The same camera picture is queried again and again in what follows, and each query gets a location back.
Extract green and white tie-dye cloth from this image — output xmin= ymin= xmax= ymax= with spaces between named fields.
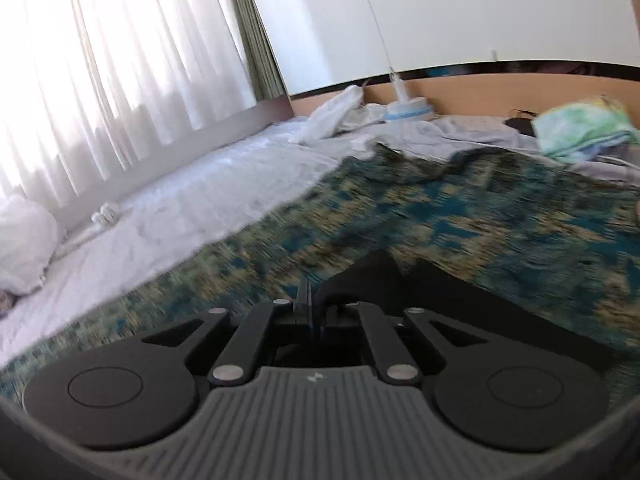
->
xmin=531 ymin=94 xmax=640 ymax=164

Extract white bed sheet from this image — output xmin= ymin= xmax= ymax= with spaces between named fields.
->
xmin=0 ymin=112 xmax=640 ymax=367

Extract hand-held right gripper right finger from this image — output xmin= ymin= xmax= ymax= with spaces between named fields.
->
xmin=314 ymin=301 xmax=492 ymax=387

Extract thin white appliance cable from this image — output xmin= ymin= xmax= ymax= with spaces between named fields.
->
xmin=352 ymin=0 xmax=397 ymax=76

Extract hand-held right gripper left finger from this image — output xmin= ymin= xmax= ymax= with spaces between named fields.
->
xmin=141 ymin=281 xmax=314 ymax=387

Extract teal and beige patterned blanket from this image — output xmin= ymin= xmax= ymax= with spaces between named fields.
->
xmin=0 ymin=142 xmax=640 ymax=411

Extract white and blue handheld appliance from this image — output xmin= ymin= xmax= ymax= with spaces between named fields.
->
xmin=382 ymin=72 xmax=437 ymax=124

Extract green curtain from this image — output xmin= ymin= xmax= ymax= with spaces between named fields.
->
xmin=222 ymin=0 xmax=289 ymax=104

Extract white pillow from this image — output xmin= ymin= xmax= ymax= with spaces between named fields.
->
xmin=0 ymin=194 xmax=64 ymax=297

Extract crumpled white cloth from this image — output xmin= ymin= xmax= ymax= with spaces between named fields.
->
xmin=292 ymin=84 xmax=397 ymax=144

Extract small white crumpled object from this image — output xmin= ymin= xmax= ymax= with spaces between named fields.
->
xmin=91 ymin=202 xmax=121 ymax=225

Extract wooden headboard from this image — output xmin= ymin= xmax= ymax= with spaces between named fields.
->
xmin=290 ymin=62 xmax=640 ymax=122

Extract black pants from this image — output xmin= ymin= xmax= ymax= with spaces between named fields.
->
xmin=318 ymin=249 xmax=619 ymax=377

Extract white sheer curtain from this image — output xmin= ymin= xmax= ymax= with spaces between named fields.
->
xmin=0 ymin=0 xmax=259 ymax=211

